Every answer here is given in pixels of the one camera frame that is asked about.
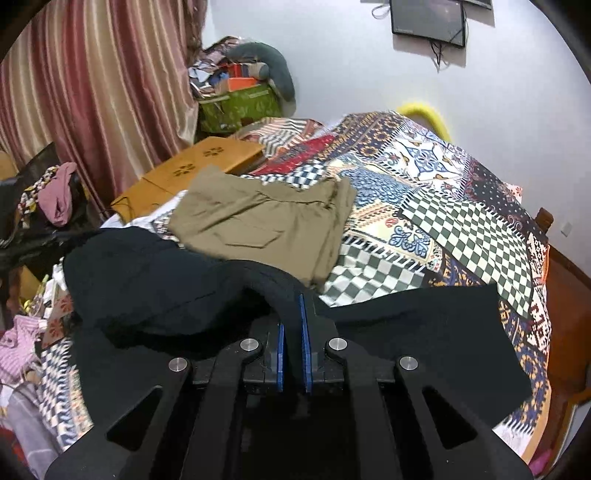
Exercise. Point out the yellow pillow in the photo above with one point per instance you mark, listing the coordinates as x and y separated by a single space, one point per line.
431 115

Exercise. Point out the green patterned box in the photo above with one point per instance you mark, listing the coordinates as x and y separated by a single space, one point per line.
240 108

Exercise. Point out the khaki pants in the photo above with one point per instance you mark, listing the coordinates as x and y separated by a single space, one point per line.
249 217

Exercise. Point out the patchwork patterned bedsheet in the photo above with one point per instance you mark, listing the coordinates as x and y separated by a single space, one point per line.
415 217

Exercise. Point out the white cloth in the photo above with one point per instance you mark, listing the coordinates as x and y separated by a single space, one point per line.
138 214

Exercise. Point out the pink striped cloth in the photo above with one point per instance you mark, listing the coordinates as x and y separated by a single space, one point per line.
16 350

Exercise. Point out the striped red curtain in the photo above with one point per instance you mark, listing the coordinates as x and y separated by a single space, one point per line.
92 69

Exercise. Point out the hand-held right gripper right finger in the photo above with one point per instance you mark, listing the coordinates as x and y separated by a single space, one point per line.
305 350

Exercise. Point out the white wall socket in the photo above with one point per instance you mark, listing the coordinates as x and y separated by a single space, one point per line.
567 229

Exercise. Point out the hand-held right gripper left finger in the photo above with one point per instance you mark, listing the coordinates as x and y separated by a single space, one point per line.
280 357

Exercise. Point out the black pants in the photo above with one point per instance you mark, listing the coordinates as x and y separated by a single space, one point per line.
161 286

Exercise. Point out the grey neck pillow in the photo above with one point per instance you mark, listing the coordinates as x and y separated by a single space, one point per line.
281 69

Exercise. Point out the wall monitor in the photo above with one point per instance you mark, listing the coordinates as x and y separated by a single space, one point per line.
427 16

